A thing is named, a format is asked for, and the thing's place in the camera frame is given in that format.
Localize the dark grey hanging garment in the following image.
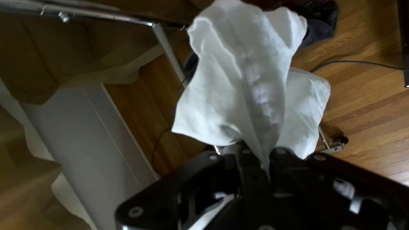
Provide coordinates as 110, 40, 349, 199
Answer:
251, 0, 341, 49

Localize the mustard curtain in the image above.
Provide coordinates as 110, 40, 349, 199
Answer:
0, 10, 176, 106

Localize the white cloth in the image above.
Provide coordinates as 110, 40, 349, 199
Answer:
170, 0, 332, 174

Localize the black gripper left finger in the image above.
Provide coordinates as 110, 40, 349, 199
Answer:
235, 144, 271, 230

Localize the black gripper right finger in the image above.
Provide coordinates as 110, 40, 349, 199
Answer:
268, 147, 309, 230

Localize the black floor cable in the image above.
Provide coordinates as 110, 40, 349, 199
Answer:
309, 58, 406, 74

